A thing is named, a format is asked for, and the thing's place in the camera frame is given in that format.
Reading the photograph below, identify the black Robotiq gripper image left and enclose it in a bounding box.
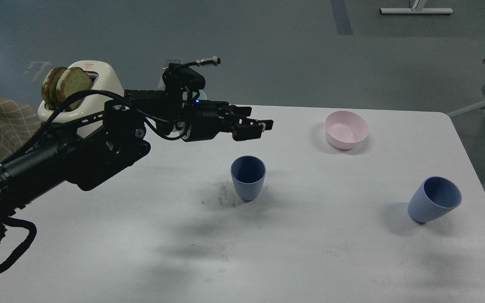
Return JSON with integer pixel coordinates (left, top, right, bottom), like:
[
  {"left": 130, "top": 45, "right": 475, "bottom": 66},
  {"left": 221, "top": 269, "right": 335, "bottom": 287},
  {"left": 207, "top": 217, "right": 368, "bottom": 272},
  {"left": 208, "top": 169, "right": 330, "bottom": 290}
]
[{"left": 181, "top": 100, "right": 274, "bottom": 142}]

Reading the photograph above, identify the blue cup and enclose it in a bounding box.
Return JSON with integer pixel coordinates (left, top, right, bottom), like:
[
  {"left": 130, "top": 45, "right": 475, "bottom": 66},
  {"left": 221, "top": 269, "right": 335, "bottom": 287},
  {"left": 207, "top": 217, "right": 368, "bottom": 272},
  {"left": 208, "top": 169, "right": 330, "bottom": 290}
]
[
  {"left": 230, "top": 155, "right": 267, "bottom": 202},
  {"left": 407, "top": 176, "right": 462, "bottom": 224}
]

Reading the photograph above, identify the black robot arm image left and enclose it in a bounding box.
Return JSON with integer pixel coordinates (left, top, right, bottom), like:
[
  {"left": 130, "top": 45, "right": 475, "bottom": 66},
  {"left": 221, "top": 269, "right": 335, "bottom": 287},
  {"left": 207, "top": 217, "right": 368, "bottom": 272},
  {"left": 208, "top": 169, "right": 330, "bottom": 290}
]
[{"left": 0, "top": 57, "right": 274, "bottom": 237}]

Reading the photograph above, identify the mint green bowl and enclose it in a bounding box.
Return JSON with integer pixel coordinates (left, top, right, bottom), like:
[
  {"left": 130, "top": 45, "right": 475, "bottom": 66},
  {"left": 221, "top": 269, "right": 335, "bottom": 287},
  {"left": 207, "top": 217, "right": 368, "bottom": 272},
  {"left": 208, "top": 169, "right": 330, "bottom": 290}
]
[{"left": 181, "top": 90, "right": 208, "bottom": 102}]

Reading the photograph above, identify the pink bowl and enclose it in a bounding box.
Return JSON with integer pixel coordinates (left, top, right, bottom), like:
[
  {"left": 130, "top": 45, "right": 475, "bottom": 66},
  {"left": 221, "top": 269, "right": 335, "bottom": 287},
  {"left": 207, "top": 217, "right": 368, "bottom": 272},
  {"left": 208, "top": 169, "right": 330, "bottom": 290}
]
[{"left": 325, "top": 111, "right": 369, "bottom": 150}]

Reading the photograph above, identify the cream white toaster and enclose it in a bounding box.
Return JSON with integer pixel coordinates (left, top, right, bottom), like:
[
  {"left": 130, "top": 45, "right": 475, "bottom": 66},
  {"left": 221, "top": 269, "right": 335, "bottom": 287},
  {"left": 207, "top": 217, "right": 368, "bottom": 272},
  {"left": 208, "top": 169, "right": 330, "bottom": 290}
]
[{"left": 38, "top": 60, "right": 124, "bottom": 138}]

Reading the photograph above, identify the toasted bread slice front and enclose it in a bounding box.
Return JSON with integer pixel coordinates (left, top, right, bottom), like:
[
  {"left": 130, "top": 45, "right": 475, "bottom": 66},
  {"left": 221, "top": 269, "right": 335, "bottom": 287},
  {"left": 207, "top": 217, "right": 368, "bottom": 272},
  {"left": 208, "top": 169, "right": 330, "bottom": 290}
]
[{"left": 55, "top": 67, "right": 93, "bottom": 106}]

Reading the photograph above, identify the toasted bread slice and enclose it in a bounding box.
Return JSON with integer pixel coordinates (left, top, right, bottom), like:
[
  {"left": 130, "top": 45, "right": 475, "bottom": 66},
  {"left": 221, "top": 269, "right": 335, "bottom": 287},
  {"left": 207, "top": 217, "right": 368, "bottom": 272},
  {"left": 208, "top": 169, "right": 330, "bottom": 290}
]
[
  {"left": 55, "top": 67, "right": 93, "bottom": 106},
  {"left": 41, "top": 67, "right": 67, "bottom": 109}
]

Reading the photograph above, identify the white stand base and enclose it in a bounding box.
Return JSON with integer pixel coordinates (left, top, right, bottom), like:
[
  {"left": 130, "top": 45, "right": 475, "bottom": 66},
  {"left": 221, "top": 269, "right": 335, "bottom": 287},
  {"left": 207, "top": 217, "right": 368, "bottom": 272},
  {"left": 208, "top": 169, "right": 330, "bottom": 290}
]
[{"left": 379, "top": 8, "right": 454, "bottom": 15}]

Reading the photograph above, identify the toasted bread slice back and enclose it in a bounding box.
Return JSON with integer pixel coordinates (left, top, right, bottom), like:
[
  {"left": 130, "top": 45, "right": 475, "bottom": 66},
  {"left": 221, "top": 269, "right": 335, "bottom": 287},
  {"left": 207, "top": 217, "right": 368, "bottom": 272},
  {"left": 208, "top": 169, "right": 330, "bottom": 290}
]
[{"left": 41, "top": 67, "right": 67, "bottom": 109}]

